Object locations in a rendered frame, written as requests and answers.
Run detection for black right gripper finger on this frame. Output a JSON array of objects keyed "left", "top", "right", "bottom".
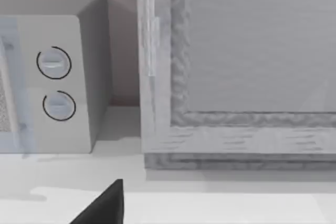
[{"left": 68, "top": 178, "right": 124, "bottom": 224}]

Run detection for grey wooden cabinet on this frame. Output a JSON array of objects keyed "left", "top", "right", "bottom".
[{"left": 136, "top": 0, "right": 336, "bottom": 182}]

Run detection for round grey microwave knob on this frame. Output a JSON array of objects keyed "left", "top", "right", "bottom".
[
  {"left": 36, "top": 46, "right": 72, "bottom": 80},
  {"left": 42, "top": 90, "right": 77, "bottom": 122}
]

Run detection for pale microwave oven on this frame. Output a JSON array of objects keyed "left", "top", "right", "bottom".
[{"left": 0, "top": 0, "right": 113, "bottom": 155}]

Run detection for translucent microwave oven door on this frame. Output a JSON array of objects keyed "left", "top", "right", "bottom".
[{"left": 0, "top": 18, "right": 37, "bottom": 156}]

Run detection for grey wooden cabinet door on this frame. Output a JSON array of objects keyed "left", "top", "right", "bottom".
[{"left": 136, "top": 0, "right": 336, "bottom": 154}]

